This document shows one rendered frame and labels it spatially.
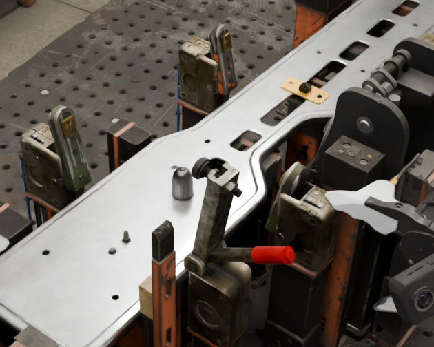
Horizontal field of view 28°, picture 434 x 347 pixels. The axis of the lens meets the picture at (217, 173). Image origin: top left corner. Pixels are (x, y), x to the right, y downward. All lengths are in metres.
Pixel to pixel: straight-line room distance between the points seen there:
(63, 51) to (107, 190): 0.91
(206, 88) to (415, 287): 0.80
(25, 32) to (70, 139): 2.32
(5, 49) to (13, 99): 1.49
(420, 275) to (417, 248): 0.07
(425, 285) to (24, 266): 0.59
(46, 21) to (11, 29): 0.15
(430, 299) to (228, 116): 0.70
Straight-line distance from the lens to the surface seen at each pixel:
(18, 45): 3.52
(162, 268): 1.00
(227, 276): 1.12
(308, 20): 1.84
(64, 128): 1.28
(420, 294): 0.83
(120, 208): 1.28
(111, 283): 1.18
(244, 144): 1.42
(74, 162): 1.32
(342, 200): 0.92
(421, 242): 0.89
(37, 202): 1.42
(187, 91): 1.58
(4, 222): 1.31
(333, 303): 1.40
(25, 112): 1.98
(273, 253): 1.03
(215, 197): 1.02
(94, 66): 2.11
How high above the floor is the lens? 1.88
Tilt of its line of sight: 41 degrees down
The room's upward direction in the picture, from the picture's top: 2 degrees clockwise
